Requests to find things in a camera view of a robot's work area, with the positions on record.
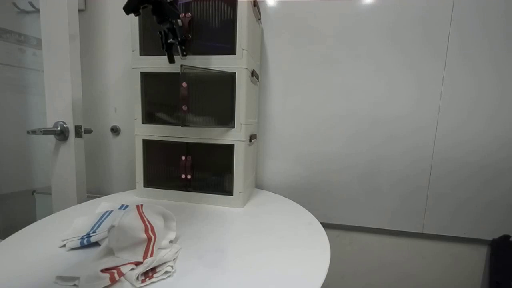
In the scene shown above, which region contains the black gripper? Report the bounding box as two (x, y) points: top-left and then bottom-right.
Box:
(153, 11), (192, 66)

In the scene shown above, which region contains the ribbed dark glass cabinet door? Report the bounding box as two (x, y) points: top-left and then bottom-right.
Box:
(140, 139), (187, 194)
(182, 141), (236, 197)
(137, 10), (185, 58)
(139, 70), (184, 128)
(179, 64), (236, 130)
(180, 0), (238, 58)

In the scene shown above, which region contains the white cabinet unit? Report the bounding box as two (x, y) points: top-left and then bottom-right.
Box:
(132, 133), (259, 208)
(131, 62), (262, 142)
(129, 0), (264, 70)

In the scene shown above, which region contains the white room door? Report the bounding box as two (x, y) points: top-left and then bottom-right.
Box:
(38, 0), (88, 213)

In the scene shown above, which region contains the silver door latch plate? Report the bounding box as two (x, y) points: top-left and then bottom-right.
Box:
(72, 123), (94, 139)

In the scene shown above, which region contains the red striped white towel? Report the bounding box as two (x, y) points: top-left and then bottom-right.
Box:
(52, 202), (182, 288)

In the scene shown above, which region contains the blue striped white towel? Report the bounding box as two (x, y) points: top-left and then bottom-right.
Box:
(57, 202), (132, 253)

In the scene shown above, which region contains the black bulky object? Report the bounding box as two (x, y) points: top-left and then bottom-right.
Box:
(486, 234), (512, 288)

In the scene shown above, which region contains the wire wall hook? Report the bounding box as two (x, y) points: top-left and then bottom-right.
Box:
(11, 0), (40, 16)

